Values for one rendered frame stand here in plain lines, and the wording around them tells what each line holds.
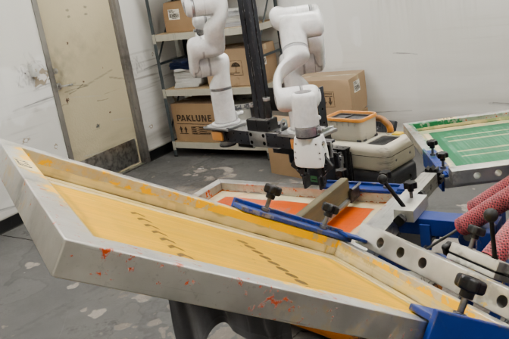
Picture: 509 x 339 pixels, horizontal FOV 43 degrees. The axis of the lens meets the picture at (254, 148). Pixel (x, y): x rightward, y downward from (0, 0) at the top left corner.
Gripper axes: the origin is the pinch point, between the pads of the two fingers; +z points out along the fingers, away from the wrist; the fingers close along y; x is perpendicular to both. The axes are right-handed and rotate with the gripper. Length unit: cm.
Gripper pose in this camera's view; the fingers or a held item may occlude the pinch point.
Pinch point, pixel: (313, 181)
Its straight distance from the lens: 197.3
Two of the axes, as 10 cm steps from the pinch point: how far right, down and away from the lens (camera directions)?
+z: 1.5, 9.5, 2.8
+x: -5.3, 3.1, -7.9
